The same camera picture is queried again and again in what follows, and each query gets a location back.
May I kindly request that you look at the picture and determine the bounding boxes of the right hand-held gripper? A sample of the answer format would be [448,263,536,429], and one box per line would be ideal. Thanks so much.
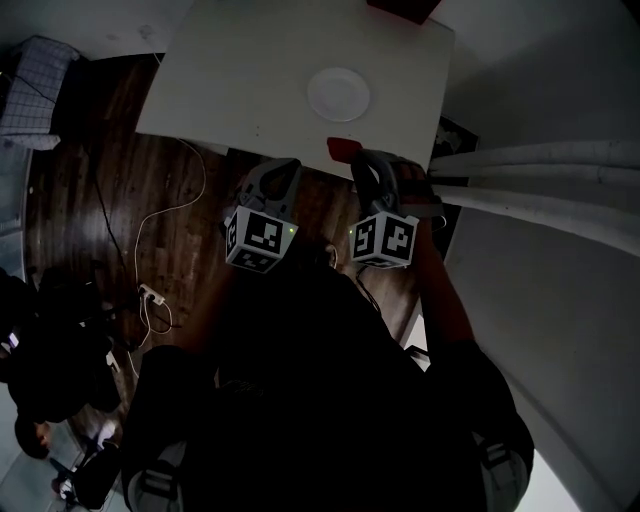
[347,148,421,270]

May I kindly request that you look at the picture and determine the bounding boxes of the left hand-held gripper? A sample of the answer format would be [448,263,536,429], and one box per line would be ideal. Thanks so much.
[222,157,304,276]

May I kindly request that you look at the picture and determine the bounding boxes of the red block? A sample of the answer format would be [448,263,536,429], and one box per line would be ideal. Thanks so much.
[326,136,365,164]

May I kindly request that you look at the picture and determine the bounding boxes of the white round plate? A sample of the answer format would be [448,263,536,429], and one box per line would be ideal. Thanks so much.
[306,67,372,123]

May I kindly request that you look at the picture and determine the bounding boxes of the person's right forearm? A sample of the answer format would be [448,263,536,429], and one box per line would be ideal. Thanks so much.
[412,217,481,346]

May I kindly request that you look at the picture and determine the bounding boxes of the person's left forearm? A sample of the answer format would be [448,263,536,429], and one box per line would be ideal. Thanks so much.
[199,264,261,351]

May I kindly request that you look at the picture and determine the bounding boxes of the white table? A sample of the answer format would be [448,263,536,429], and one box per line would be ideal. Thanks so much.
[133,0,456,182]

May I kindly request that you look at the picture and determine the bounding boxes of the dark red box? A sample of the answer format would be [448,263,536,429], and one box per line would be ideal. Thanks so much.
[364,0,444,25]

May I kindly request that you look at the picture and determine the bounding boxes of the white curtain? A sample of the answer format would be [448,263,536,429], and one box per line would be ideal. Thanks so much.
[428,139,640,259]

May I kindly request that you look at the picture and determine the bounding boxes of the person's black shirt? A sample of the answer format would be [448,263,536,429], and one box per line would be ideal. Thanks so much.
[119,244,536,512]

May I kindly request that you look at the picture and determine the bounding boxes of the checked white cloth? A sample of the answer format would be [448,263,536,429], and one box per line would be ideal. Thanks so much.
[0,35,81,150]

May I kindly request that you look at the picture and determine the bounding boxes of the white power strip with cable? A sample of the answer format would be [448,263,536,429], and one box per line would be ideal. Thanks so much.
[127,137,207,381]

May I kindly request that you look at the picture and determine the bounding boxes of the black cable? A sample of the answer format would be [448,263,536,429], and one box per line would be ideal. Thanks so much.
[92,174,184,331]

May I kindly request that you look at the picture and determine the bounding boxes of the person's right shoulder strap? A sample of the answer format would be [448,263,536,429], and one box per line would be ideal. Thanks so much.
[472,432,531,512]

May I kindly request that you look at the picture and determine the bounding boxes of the person's shoulder strap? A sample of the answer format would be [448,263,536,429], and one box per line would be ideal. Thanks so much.
[472,432,531,512]
[124,442,189,512]

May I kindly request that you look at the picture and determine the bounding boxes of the person's left shoulder strap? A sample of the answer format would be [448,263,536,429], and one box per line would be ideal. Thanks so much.
[124,442,189,512]

